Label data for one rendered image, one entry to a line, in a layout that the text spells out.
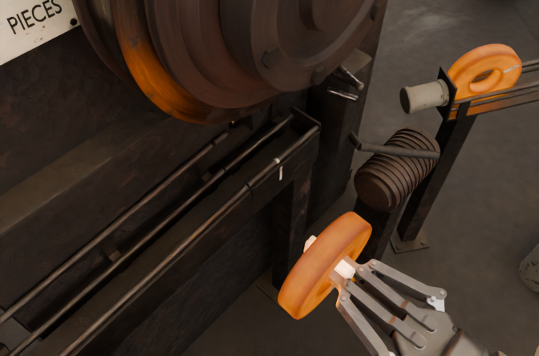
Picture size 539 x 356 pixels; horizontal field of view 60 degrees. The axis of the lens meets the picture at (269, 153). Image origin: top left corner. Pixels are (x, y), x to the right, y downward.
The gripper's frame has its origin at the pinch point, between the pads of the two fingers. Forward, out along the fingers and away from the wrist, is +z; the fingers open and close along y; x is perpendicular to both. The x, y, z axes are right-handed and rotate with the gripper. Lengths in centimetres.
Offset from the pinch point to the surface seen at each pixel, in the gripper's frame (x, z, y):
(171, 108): 14.5, 22.9, -4.3
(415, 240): -84, -2, 63
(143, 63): 22.5, 23.3, -6.1
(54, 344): -22.7, 26.8, -31.4
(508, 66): -10, 2, 65
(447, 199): -85, -1, 85
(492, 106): -21, 0, 65
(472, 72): -11, 6, 59
